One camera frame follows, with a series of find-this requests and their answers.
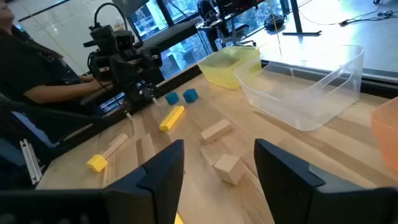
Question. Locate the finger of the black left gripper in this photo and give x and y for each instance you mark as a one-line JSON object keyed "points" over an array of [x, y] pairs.
{"points": [[149, 93], [132, 99]]}

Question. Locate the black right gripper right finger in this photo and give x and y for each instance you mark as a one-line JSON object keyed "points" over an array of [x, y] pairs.
{"points": [[292, 186]]}

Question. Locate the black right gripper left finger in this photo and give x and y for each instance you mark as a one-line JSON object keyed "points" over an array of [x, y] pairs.
{"points": [[155, 186]]}

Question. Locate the blue cube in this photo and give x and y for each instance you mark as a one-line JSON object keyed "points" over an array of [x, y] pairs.
{"points": [[190, 95], [171, 98]]}

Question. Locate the long yellow block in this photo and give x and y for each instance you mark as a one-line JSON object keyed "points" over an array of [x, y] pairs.
{"points": [[171, 118]]}

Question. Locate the long natural wood plank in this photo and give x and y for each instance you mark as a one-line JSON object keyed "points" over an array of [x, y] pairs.
{"points": [[115, 144]]}

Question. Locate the yellow cube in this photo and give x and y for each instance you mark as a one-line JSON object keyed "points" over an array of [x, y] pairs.
{"points": [[97, 163]]}

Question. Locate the natural wood cube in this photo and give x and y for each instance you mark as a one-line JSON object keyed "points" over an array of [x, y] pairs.
{"points": [[229, 169]]}

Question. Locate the grey desk top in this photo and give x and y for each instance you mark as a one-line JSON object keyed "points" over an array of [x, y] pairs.
{"points": [[171, 34]]}

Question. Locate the natural wood rectangular block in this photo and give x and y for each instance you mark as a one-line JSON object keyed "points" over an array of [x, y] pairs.
{"points": [[216, 131]]}

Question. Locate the yellow translucent plastic bin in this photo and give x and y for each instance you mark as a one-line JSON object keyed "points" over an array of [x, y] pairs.
{"points": [[224, 74]]}

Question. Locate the clear plastic bin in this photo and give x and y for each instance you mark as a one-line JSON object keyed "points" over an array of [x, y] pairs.
{"points": [[295, 105]]}

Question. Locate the black office chair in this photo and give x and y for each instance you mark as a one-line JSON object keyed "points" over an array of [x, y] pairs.
{"points": [[214, 18]]}

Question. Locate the person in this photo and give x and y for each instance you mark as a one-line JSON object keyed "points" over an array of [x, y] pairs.
{"points": [[31, 71]]}

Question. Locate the orange translucent plastic bin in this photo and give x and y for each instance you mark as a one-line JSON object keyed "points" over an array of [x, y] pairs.
{"points": [[387, 133]]}

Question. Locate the silver aluminium extrusion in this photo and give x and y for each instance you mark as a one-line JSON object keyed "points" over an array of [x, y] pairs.
{"points": [[31, 161]]}

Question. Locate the black bag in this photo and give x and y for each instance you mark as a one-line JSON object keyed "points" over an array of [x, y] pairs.
{"points": [[275, 22]]}

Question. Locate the black desk leg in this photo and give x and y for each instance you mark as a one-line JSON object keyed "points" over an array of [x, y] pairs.
{"points": [[295, 15]]}

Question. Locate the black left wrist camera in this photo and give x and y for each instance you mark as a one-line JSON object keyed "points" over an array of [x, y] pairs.
{"points": [[125, 40]]}

